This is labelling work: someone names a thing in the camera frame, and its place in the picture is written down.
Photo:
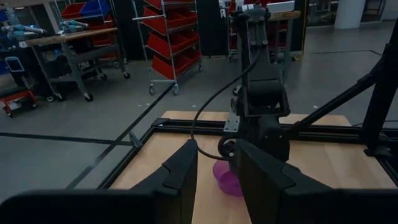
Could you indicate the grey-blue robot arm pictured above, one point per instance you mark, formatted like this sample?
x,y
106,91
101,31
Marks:
x,y
73,25
21,31

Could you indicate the black upright frame post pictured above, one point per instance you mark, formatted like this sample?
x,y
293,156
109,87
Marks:
x,y
381,102

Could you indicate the red and blue bin shelf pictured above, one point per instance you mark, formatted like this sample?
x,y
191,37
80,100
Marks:
x,y
84,8

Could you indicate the black diagonal frame strut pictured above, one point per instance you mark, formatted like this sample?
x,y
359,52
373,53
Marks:
x,y
335,101

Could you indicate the black aluminium table frame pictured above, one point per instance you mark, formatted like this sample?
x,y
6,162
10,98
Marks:
x,y
326,132

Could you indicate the pink plastic cup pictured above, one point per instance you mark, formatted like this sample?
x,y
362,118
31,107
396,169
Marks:
x,y
227,182

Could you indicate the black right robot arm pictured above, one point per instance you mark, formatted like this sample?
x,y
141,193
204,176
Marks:
x,y
264,90

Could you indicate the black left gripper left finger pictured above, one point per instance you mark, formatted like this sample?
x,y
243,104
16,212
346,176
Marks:
x,y
93,208

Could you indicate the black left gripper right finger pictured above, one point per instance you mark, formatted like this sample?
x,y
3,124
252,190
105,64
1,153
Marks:
x,y
311,205

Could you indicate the white box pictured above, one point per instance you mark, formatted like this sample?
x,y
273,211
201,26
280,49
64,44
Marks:
x,y
281,7

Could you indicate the wooden top workbench on wheels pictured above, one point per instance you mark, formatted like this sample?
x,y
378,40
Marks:
x,y
71,35

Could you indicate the red low step cart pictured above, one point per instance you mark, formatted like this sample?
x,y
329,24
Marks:
x,y
18,99

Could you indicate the white framed tablet screen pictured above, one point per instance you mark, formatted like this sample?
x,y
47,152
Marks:
x,y
14,64

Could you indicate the white round pillar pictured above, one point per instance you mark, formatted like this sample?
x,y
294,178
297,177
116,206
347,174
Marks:
x,y
349,12

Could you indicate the silver metal mounting bracket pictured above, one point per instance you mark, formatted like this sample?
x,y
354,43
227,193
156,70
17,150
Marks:
x,y
232,123

